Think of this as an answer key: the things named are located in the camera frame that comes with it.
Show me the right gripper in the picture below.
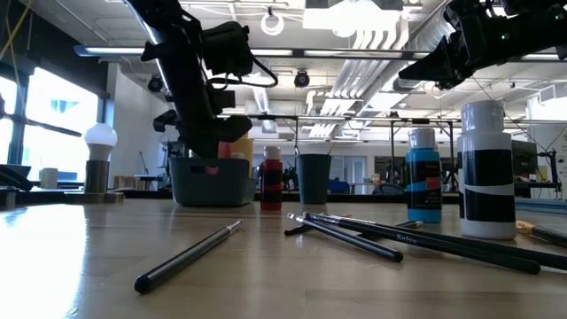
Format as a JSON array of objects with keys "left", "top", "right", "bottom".
[{"left": 398, "top": 0, "right": 515, "bottom": 90}]

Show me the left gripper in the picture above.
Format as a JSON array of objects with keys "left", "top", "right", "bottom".
[{"left": 152, "top": 88, "right": 253, "bottom": 159}]

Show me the large yellow paint bottle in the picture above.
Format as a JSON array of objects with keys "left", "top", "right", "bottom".
[{"left": 229, "top": 136, "right": 254, "bottom": 177}]

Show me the small red paint bottle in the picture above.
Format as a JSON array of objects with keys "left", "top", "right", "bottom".
[{"left": 260, "top": 145, "right": 284, "bottom": 212}]

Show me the small white black-striped paint bottle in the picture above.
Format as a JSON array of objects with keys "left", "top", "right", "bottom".
[{"left": 457, "top": 99, "right": 517, "bottom": 241}]

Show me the small light blue paint bottle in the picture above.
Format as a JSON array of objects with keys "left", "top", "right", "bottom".
[{"left": 406, "top": 128, "right": 443, "bottom": 224}]

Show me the black paintbrush golden tip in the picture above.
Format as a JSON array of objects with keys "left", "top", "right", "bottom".
[{"left": 283, "top": 214, "right": 353, "bottom": 237}]

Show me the grey-teal plastic bin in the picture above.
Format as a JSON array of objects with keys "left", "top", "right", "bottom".
[{"left": 167, "top": 157, "right": 257, "bottom": 208}]

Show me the wooden block stack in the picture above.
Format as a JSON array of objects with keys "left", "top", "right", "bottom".
[{"left": 113, "top": 174, "right": 154, "bottom": 191}]

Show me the black monitor on stand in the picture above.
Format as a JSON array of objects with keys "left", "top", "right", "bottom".
[{"left": 511, "top": 139, "right": 560, "bottom": 198}]

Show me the teal ribbed plastic cup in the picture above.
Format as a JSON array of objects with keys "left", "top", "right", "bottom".
[{"left": 295, "top": 153, "right": 332, "bottom": 206}]

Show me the long ceiling light bar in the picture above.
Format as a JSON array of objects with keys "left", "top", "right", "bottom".
[{"left": 73, "top": 43, "right": 567, "bottom": 62}]

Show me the white cylinder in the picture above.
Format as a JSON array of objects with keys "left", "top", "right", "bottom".
[{"left": 40, "top": 167, "right": 59, "bottom": 191}]

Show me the light blue mat strip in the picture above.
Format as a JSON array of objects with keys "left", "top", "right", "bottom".
[{"left": 513, "top": 197, "right": 567, "bottom": 217}]

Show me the long black paintbrushes right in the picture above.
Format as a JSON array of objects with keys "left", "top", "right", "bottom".
[{"left": 303, "top": 211, "right": 542, "bottom": 276}]

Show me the dark slanted panel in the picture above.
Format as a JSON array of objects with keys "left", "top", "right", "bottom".
[{"left": 0, "top": 163, "right": 33, "bottom": 193}]

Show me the black aluminium table frame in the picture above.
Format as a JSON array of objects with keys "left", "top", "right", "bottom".
[{"left": 0, "top": 188, "right": 567, "bottom": 209}]

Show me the white hanging ring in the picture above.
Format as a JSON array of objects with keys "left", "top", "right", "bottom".
[{"left": 260, "top": 6, "right": 286, "bottom": 37}]

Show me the black window frame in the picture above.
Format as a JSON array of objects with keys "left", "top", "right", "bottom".
[{"left": 0, "top": 61, "right": 110, "bottom": 167}]

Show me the yellow hanging cord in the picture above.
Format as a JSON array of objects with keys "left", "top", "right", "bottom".
[{"left": 0, "top": 0, "right": 35, "bottom": 61}]

